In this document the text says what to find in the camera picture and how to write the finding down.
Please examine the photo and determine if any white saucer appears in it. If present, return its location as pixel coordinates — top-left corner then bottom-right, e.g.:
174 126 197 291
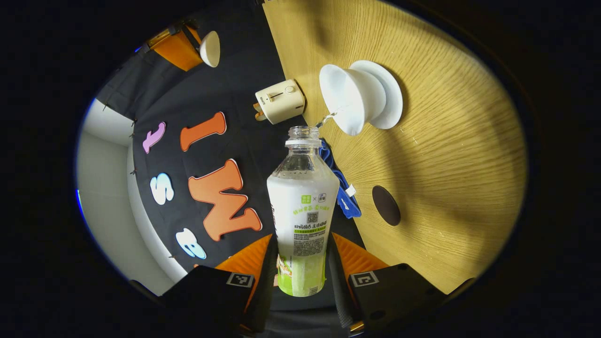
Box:
350 60 403 130

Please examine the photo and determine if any cream toaster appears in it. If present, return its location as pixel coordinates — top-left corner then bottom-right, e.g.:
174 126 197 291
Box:
255 79 306 125

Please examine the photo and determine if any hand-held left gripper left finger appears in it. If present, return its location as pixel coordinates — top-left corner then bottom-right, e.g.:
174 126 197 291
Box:
162 233 278 335

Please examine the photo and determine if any blue towel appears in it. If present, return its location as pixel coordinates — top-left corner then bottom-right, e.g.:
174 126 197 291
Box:
319 139 362 219

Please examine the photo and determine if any dark round coaster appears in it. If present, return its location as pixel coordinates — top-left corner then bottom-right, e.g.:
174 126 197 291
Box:
372 185 401 226

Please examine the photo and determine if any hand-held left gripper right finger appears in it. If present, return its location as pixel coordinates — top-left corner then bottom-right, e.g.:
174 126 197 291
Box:
327 232 447 335

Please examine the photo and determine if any black backdrop cloth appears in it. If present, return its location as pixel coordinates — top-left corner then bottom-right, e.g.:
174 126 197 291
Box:
96 0 364 324

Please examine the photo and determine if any white teacup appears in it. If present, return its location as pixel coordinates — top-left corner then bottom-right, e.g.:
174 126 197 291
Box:
319 64 375 137

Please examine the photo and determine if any clear water bottle green label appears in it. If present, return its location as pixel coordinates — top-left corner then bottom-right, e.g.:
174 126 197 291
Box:
267 126 340 298

